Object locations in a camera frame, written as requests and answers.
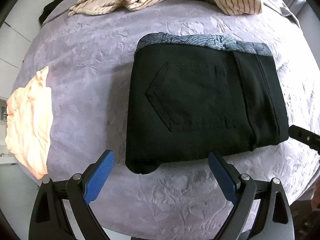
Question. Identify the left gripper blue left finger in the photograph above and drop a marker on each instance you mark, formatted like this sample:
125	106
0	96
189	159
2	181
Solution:
96	175

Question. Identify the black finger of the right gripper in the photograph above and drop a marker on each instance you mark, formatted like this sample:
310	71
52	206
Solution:
306	137

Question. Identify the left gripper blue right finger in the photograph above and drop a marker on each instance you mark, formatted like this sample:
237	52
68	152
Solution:
226	176

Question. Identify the black pants with patterned lining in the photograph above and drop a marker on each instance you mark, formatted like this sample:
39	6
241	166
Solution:
194	94

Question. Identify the peach orange garment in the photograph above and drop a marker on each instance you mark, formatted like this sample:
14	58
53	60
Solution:
29	121

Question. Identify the black cloth at bed edge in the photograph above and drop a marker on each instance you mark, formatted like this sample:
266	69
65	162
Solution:
48	9

